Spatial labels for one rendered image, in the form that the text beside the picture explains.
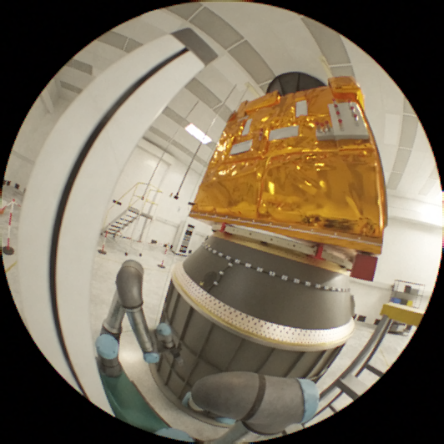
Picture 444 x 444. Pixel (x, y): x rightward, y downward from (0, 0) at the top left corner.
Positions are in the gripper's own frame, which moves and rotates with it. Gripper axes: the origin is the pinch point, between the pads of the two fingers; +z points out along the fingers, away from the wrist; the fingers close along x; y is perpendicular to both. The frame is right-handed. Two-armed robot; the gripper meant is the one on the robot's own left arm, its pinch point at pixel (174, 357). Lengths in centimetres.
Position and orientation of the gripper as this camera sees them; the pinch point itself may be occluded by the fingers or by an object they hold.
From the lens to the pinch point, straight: 111.2
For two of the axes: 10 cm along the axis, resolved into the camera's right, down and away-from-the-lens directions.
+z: 0.6, 10.0, 0.7
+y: 7.0, -0.9, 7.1
